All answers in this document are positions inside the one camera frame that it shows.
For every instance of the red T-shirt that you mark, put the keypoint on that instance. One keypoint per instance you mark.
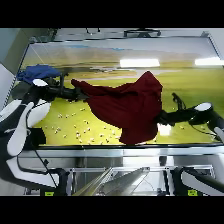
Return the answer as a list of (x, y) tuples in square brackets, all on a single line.
[(130, 106)]

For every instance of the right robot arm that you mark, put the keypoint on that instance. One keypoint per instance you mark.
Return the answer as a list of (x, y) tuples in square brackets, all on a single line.
[(200, 115)]

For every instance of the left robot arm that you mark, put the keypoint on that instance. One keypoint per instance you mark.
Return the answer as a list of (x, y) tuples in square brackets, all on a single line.
[(20, 130)]

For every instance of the blue garment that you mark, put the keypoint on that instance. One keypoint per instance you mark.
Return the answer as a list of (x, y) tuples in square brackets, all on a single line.
[(37, 72)]

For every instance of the silver frame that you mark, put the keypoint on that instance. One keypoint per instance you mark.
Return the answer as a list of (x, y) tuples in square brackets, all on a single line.
[(116, 163)]

